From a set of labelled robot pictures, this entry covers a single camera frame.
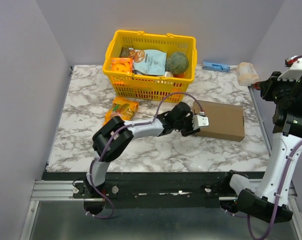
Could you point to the green netted melon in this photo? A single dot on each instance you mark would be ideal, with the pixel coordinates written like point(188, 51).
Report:
point(177, 63)

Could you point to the brown cardboard express box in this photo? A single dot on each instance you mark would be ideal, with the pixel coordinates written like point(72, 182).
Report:
point(226, 121)

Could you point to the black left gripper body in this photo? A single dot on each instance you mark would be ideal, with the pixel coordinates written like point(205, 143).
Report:
point(185, 126)

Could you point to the blue flat package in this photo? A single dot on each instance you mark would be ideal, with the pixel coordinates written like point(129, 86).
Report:
point(217, 67)

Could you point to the aluminium frame rail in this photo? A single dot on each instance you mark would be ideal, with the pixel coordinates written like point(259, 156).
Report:
point(63, 190)

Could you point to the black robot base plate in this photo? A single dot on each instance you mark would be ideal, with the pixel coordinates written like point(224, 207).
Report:
point(167, 189)

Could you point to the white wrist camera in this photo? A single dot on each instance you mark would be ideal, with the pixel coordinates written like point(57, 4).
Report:
point(200, 121)
point(294, 71)

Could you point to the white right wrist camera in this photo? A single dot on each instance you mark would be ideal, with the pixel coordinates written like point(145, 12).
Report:
point(294, 71)

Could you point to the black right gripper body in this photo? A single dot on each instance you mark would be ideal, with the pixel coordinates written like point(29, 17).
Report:
point(263, 86)

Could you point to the yellow plastic shopping basket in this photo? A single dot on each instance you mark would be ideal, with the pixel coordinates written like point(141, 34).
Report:
point(149, 87)

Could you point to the light blue cassava chips bag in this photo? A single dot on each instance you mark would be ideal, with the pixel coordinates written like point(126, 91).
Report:
point(148, 62)

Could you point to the orange fruit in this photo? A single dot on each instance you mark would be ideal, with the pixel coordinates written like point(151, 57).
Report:
point(181, 75)

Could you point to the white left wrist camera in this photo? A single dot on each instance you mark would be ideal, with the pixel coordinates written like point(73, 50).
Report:
point(200, 121)

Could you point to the orange gummy candy bag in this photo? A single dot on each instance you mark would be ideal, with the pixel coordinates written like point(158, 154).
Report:
point(124, 108)

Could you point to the white cup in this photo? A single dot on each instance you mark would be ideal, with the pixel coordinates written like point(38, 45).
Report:
point(168, 74)

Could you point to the orange snack box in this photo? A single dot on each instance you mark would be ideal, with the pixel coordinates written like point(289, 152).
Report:
point(122, 64)

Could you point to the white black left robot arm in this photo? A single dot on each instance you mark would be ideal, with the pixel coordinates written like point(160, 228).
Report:
point(114, 137)

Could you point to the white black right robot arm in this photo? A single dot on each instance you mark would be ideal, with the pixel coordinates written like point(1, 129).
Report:
point(269, 202)

